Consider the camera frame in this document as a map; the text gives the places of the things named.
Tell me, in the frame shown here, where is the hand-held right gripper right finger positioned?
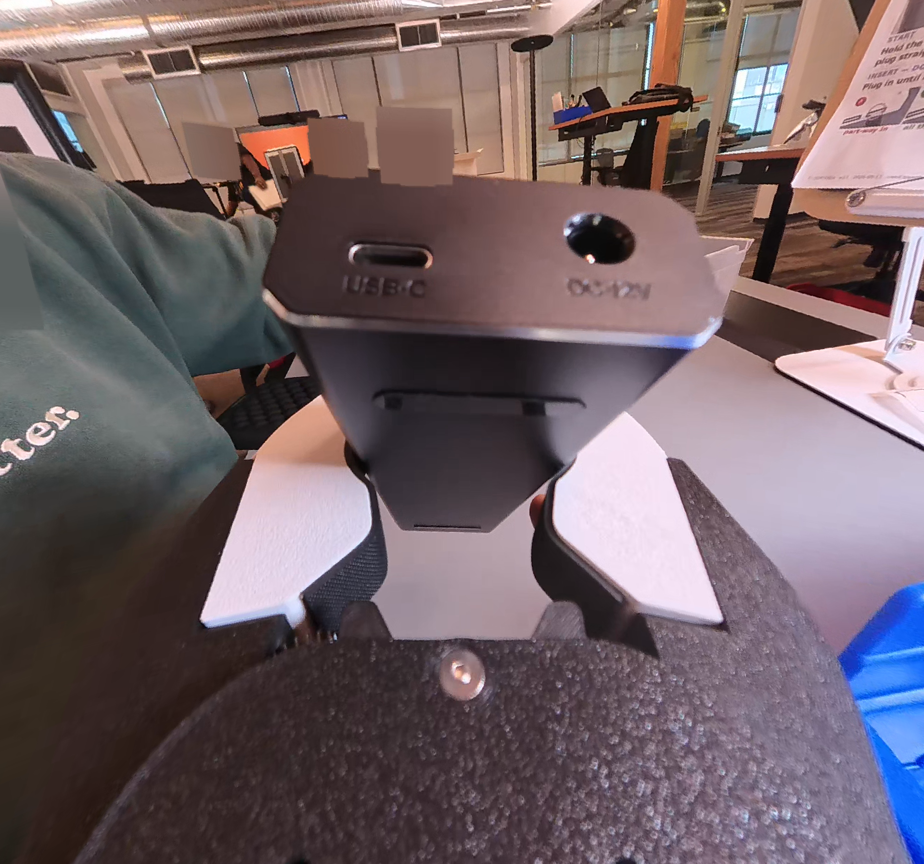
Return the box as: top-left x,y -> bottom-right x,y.
530,411 -> 725,659

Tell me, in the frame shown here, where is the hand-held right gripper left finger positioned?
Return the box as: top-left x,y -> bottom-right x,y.
201,396 -> 391,645

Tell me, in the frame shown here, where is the black USB hub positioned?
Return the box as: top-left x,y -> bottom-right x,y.
262,174 -> 725,533

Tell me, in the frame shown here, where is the clear plastic bin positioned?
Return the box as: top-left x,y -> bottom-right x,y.
696,236 -> 753,298

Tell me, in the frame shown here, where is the blue plastic bin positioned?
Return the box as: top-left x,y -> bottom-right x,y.
839,584 -> 924,864

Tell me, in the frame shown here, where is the orange screen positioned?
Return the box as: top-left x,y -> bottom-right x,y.
237,124 -> 311,172

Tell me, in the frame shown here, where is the wooden standing desk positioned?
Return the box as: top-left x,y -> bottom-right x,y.
549,95 -> 712,188

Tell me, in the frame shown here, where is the black bag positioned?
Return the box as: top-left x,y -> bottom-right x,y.
624,84 -> 694,114

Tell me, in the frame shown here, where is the wooden pillar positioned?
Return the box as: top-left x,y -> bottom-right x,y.
648,0 -> 695,190

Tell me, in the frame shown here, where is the black floor lamp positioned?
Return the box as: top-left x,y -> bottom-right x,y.
511,34 -> 555,182

